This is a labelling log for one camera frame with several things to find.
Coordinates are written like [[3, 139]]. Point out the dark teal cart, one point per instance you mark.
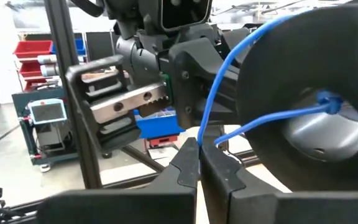
[[23, 99]]

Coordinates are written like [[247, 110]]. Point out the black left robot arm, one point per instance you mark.
[[126, 12]]

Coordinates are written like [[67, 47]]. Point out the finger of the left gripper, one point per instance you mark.
[[194, 68], [235, 40]]

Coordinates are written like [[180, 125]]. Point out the blue storage bin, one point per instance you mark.
[[158, 126]]

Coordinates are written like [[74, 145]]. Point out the light blue screen pendant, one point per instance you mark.
[[47, 111]]

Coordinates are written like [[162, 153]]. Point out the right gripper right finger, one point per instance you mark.
[[228, 193]]

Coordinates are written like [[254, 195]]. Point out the blue plastic bin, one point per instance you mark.
[[80, 46]]

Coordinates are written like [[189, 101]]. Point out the white paper roll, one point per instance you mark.
[[50, 70], [47, 59]]

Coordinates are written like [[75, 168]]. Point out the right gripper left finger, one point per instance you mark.
[[166, 199]]

